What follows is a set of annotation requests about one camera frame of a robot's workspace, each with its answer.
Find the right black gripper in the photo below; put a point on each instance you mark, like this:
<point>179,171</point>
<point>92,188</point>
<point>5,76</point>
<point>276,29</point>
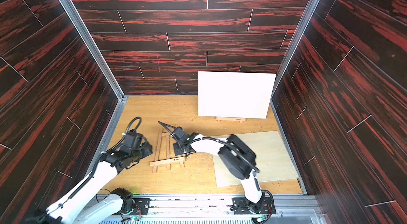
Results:
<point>177,133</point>

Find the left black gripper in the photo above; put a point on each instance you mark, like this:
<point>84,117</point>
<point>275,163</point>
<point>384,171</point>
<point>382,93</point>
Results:
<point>148,148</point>

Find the wooden easel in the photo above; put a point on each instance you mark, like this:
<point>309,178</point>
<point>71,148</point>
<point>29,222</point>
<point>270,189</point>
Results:
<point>240,120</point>
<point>164,155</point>

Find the white canvas board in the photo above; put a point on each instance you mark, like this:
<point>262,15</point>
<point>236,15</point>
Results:
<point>234,94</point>
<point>272,159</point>

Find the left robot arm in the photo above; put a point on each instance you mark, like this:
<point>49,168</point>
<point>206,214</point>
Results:
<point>69,208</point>

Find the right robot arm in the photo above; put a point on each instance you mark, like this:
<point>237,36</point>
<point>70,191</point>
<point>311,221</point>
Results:
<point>237,157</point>

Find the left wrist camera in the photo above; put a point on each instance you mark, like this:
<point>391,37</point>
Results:
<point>132,139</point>

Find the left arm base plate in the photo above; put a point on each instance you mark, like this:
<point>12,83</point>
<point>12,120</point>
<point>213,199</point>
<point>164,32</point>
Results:
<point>136,207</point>

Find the aluminium front rail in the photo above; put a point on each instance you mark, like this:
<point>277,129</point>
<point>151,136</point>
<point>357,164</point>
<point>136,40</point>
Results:
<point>218,209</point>

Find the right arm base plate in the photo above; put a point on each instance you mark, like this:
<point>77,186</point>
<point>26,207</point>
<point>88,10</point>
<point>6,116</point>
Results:
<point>244,206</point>

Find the left aluminium corner post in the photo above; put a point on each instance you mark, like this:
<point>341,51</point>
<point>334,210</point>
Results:
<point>88,40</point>

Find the aluminium corner post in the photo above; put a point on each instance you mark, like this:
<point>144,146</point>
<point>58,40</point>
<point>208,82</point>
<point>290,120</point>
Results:
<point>88,40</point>
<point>303,23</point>

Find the right aluminium corner post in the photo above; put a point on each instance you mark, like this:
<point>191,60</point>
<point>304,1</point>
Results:
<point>303,23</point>

